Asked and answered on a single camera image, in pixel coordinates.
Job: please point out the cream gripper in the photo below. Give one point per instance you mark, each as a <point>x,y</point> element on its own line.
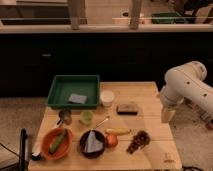
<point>167,114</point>

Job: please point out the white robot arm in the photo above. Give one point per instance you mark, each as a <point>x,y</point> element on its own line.
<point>186,81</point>

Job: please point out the brown crumb pile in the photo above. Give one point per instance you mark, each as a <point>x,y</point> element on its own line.
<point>140,140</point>

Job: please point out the yellow banana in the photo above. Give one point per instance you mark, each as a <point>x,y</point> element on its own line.
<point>117,132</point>

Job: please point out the metal spoon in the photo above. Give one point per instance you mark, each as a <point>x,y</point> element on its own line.
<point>100,123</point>

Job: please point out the orange fruit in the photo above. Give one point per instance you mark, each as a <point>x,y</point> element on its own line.
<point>111,140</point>

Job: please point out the white paper cup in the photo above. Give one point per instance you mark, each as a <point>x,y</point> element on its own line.
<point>107,98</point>

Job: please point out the grey folded cloth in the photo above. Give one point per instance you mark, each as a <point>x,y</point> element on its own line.
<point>92,143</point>

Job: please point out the dark bowl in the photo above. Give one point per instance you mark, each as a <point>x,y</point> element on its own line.
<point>82,144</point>

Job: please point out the grey sponge in tray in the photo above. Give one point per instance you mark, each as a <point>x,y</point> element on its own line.
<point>77,98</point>

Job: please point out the green background bin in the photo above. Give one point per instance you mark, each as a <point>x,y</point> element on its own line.
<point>168,18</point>

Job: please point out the metal measuring cup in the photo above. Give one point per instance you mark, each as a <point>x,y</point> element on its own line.
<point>64,117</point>

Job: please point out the green cucumber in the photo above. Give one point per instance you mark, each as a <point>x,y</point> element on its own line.
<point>57,142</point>

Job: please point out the green plastic tray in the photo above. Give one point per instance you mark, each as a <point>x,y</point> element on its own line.
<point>63,86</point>

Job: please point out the orange bowl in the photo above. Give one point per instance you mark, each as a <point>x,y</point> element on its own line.
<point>63,148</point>

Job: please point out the black pole stand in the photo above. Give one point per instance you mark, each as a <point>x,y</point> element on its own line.
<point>23,138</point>

